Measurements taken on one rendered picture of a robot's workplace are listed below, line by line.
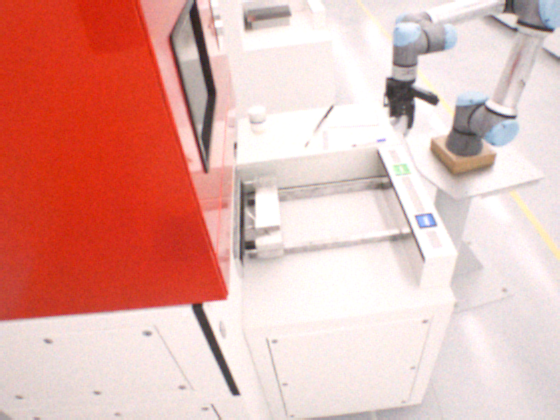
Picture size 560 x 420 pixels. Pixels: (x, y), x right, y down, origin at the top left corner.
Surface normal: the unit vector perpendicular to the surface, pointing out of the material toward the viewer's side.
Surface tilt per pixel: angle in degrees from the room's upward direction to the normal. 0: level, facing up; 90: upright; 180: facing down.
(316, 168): 90
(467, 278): 0
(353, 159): 90
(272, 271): 0
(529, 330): 0
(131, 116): 90
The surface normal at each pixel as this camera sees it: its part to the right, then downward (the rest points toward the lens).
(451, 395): -0.12, -0.74
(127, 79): 0.05, 0.65
